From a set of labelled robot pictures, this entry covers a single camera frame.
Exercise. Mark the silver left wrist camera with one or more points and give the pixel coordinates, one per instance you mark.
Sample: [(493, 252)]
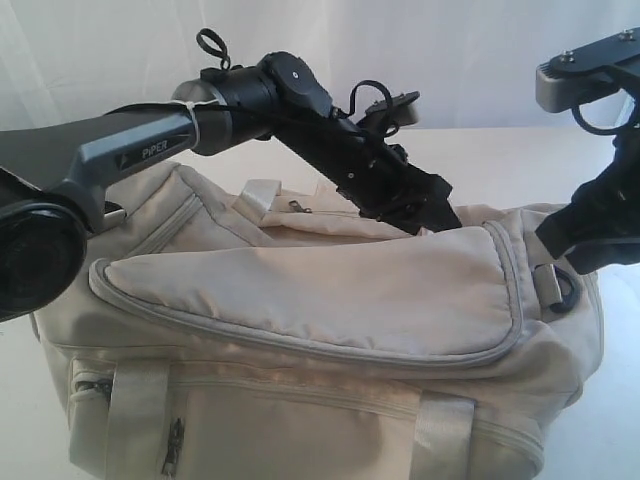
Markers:
[(402, 112)]

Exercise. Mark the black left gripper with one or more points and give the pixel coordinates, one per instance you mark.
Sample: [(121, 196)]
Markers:
[(375, 176)]

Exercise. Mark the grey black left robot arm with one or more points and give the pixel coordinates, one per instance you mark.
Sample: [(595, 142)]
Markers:
[(54, 179)]

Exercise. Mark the beige duffel bag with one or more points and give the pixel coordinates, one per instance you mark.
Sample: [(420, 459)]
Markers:
[(278, 335)]

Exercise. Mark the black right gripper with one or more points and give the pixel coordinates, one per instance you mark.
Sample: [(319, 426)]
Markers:
[(601, 226)]

